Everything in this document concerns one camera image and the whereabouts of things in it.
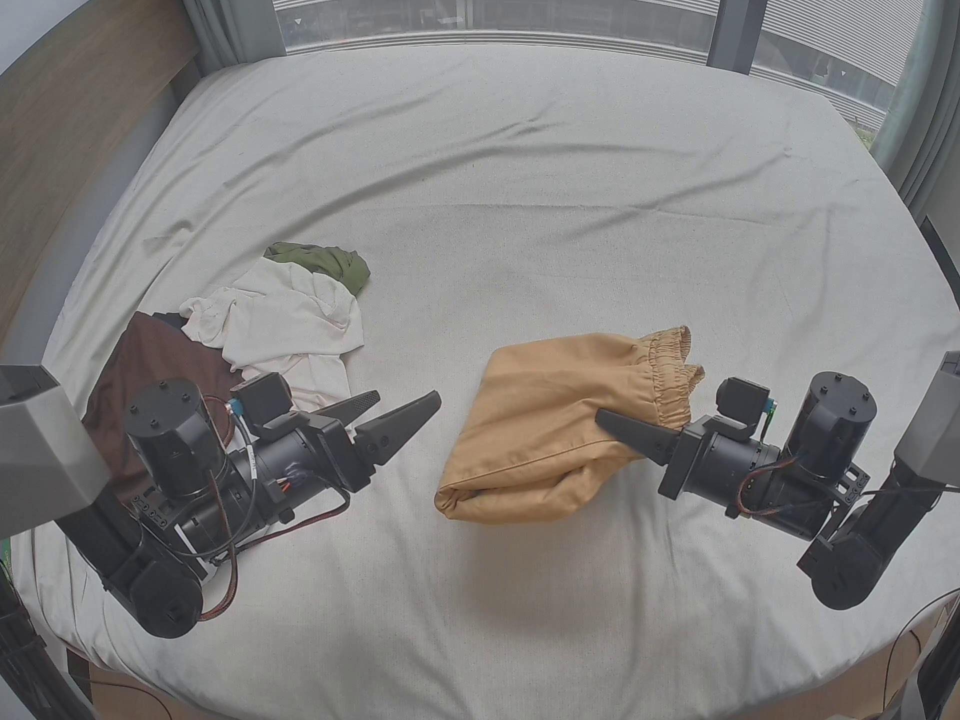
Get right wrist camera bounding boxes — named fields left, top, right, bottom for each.
left=716, top=375, right=777, bottom=441

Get black cable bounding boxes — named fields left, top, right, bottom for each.
left=891, top=588, right=960, bottom=712

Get brown garment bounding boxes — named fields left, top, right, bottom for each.
left=81, top=312, right=249, bottom=471

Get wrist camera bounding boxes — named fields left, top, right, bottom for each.
left=716, top=375, right=777, bottom=441
left=227, top=372, right=316, bottom=441

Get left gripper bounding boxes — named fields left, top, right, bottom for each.
left=225, top=389, right=444, bottom=527

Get window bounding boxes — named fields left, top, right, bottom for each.
left=255, top=0, right=935, bottom=129

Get olive green garment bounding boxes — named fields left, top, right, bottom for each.
left=264, top=242, right=372, bottom=300

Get mustard yellow shorts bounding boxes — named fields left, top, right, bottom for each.
left=433, top=324, right=708, bottom=527

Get cream garment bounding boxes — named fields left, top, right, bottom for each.
left=180, top=258, right=366, bottom=412

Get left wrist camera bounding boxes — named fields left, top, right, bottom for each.
left=227, top=372, right=316, bottom=441

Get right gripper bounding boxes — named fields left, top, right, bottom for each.
left=657, top=415, right=796, bottom=523

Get bed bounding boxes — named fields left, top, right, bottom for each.
left=0, top=0, right=960, bottom=720

